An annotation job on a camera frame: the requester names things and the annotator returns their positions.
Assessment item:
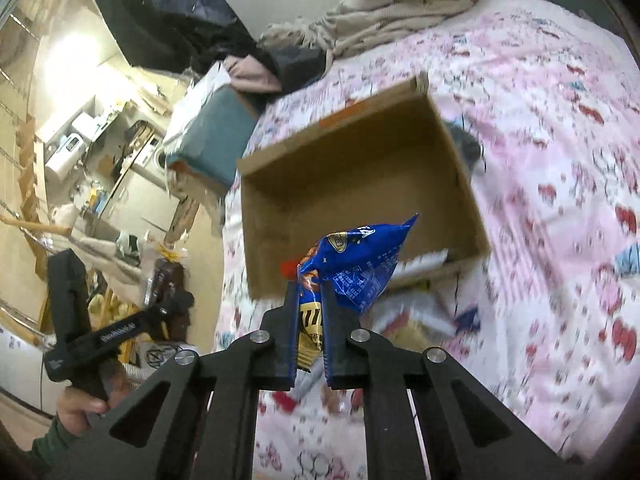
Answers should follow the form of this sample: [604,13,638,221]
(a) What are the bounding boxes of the person's left hand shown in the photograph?
[55,359,137,435]

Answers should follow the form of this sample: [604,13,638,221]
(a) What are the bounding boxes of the pink garment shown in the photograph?
[222,55,283,95]

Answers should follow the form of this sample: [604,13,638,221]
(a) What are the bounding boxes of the brown cardboard box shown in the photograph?
[236,72,493,301]

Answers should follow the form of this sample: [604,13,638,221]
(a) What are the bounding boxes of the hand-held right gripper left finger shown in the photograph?
[45,281,301,480]

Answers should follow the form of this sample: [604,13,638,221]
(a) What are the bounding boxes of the blue snack packet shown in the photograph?
[280,214,420,373]

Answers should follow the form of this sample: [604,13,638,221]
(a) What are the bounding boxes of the white kitchen appliance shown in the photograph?
[45,132,85,181]

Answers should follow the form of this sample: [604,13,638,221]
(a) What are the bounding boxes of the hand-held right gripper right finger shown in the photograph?
[321,284,581,480]

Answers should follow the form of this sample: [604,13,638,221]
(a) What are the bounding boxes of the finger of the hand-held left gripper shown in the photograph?
[149,290,196,332]

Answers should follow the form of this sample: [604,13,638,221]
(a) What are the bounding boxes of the dark grey cloth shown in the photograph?
[260,45,333,95]

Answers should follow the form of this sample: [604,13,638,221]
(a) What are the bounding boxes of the pink printed bedsheet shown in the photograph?
[212,0,640,480]

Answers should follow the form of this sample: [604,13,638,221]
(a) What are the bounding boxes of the person's left forearm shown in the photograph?
[22,415,98,480]

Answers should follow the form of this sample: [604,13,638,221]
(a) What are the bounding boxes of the grey fuzzy cloth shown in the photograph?
[447,117,486,173]

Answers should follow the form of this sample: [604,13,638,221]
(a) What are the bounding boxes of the black plastic bag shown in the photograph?
[80,0,261,73]

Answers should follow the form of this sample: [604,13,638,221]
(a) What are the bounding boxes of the white washing machine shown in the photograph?
[132,135,173,188]

